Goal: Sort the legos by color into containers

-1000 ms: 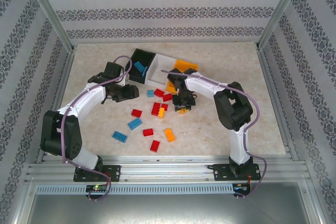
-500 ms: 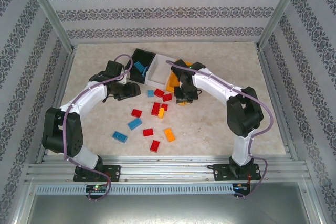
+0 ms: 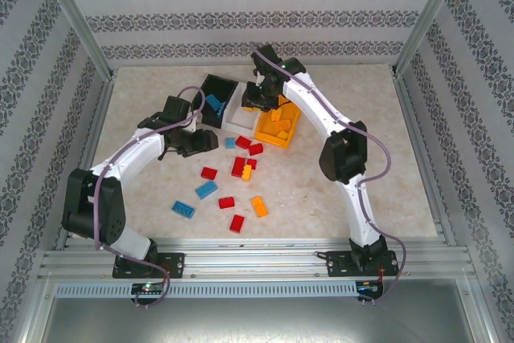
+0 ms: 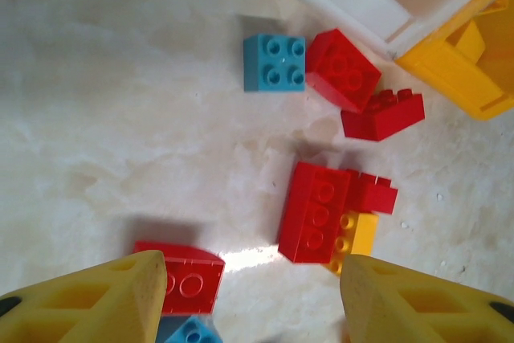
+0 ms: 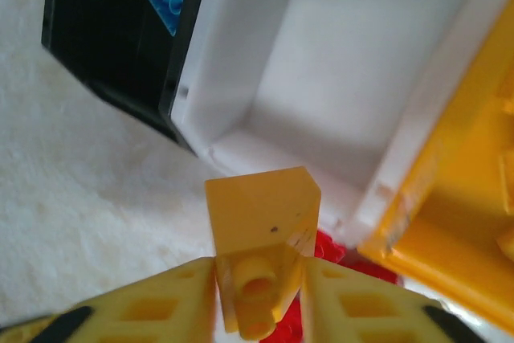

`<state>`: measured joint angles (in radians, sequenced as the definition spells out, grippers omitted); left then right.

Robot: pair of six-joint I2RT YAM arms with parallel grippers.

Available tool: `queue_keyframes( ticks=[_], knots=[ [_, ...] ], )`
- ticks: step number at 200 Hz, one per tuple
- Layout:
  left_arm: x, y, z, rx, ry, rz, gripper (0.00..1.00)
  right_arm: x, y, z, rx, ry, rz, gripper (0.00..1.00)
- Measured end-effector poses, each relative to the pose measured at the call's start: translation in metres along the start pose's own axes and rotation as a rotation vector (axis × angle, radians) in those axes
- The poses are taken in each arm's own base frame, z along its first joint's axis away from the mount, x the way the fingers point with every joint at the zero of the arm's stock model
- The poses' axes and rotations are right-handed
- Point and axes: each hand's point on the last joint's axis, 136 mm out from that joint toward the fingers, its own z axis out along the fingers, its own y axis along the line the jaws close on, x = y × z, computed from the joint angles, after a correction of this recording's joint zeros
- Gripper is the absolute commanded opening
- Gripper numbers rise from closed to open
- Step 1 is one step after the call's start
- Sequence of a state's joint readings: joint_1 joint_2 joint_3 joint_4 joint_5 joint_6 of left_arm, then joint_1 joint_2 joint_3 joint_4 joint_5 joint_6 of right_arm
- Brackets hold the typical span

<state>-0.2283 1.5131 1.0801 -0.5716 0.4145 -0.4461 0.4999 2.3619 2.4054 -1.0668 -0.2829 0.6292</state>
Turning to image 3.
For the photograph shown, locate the white plastic bin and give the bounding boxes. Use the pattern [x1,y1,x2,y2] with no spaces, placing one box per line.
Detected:
[222,80,263,140]

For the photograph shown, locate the orange plastic bin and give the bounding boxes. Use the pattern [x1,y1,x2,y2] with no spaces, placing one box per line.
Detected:
[253,93,304,151]

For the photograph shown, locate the black plastic bin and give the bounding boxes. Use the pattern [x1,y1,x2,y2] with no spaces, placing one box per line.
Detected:
[191,73,239,131]

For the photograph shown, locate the grey metal shelf sheet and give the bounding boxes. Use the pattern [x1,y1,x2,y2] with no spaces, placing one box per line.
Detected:
[38,278,493,343]

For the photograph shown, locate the aluminium table side rail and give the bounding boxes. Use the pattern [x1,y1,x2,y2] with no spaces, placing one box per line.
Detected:
[54,71,118,251]
[391,69,459,248]

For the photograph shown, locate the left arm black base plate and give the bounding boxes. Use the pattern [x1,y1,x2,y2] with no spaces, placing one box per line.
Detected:
[112,252,186,280]

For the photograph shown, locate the aluminium mounting rail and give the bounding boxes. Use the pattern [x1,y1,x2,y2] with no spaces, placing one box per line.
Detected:
[38,237,471,280]

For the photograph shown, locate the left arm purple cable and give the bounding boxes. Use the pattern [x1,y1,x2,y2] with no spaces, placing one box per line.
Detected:
[94,85,206,308]

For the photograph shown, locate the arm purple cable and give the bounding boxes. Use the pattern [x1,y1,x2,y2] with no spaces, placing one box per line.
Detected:
[94,85,206,308]
[248,41,407,307]

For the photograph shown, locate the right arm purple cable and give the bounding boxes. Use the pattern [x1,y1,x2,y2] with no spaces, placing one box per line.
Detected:
[248,41,407,307]

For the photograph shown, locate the aluminium frame post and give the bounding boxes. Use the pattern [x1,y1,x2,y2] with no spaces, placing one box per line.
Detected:
[31,0,117,81]
[392,0,469,76]

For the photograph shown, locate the slotted grey cable duct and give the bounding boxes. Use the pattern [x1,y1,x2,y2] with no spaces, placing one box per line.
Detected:
[54,281,358,299]

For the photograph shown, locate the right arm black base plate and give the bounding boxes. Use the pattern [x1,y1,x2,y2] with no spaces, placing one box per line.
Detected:
[325,250,401,279]

